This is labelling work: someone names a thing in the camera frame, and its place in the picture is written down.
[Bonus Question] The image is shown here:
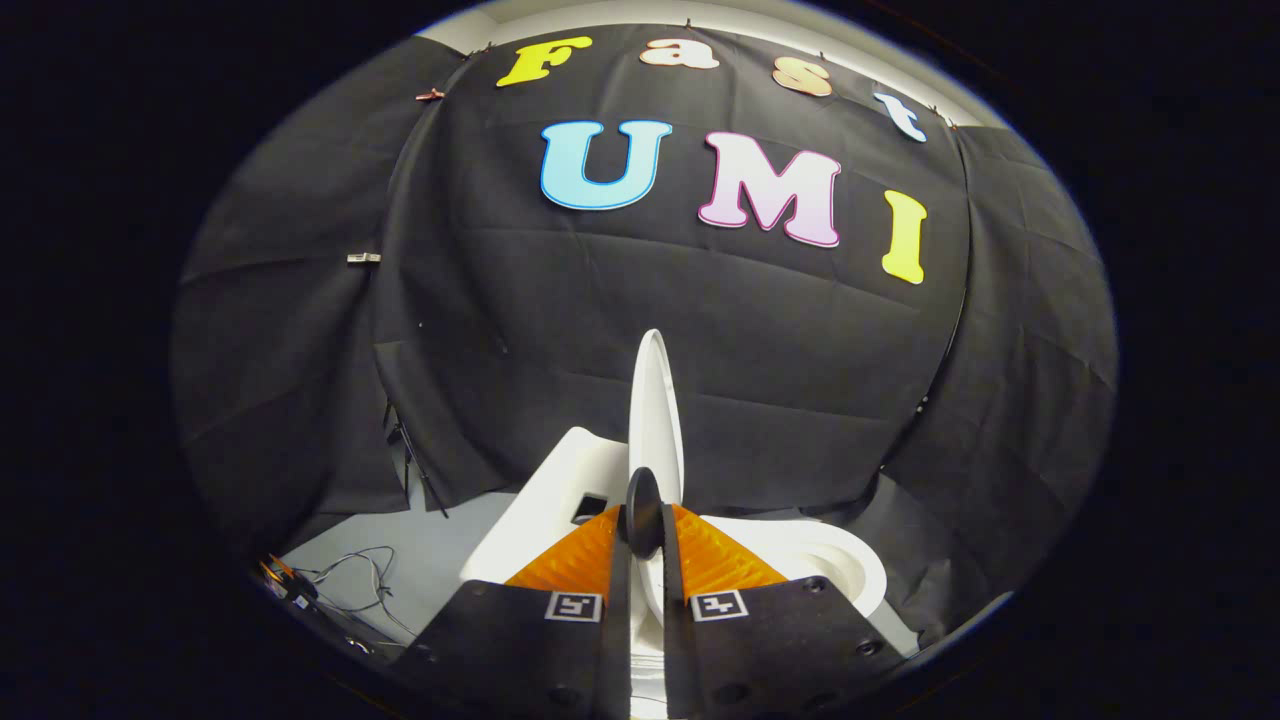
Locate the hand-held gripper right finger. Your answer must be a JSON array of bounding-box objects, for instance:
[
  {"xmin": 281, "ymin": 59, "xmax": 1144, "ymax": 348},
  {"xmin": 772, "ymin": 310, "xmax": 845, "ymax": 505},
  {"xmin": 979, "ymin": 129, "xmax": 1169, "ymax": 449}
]
[{"xmin": 660, "ymin": 505, "xmax": 907, "ymax": 720}]

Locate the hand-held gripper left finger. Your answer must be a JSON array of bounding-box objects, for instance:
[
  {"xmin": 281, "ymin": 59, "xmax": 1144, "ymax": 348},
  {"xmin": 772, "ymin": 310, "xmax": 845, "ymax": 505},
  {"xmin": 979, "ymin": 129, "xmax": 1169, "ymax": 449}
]
[{"xmin": 392, "ymin": 505, "xmax": 634, "ymax": 720}]

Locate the white toilet tank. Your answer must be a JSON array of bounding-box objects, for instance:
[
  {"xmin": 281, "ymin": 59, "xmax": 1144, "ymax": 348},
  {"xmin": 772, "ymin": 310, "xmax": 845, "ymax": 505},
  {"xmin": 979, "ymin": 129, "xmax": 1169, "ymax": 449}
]
[{"xmin": 459, "ymin": 426, "xmax": 632, "ymax": 587}]

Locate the thin black stand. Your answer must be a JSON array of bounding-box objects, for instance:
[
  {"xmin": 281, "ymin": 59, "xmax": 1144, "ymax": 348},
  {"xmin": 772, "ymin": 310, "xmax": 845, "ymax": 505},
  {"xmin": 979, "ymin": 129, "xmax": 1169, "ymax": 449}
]
[{"xmin": 384, "ymin": 398, "xmax": 451, "ymax": 520}]

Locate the black backdrop cloth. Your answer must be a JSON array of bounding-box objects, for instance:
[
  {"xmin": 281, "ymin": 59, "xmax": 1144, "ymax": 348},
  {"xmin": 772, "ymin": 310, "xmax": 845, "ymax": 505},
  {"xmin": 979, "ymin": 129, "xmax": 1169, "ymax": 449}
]
[{"xmin": 170, "ymin": 22, "xmax": 1119, "ymax": 651}]

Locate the grey cable bundle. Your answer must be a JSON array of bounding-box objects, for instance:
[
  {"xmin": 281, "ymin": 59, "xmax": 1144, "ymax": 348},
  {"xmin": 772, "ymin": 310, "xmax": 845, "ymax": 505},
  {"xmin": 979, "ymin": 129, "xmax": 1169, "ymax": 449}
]
[{"xmin": 262, "ymin": 545, "xmax": 419, "ymax": 653}]

